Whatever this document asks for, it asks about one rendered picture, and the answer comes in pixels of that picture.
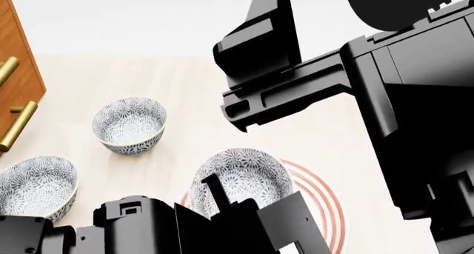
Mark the long brass cabinet handle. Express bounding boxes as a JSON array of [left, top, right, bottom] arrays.
[[0, 100, 39, 153]]

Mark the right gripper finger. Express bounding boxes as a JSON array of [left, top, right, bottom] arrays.
[[219, 62, 353, 134], [213, 0, 304, 90]]

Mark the floral patterned bowl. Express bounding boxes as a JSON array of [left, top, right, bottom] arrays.
[[188, 147, 296, 219], [91, 96, 168, 156], [0, 154, 80, 223]]

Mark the short brass cabinet handle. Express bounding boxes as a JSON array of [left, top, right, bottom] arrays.
[[0, 56, 21, 87]]

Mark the white plate with red rings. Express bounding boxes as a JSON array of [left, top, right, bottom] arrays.
[[179, 157, 350, 254]]

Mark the wooden cabinet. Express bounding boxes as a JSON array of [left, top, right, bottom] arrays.
[[0, 0, 47, 158]]

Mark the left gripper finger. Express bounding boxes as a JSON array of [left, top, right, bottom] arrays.
[[201, 173, 232, 215], [257, 190, 331, 254]]

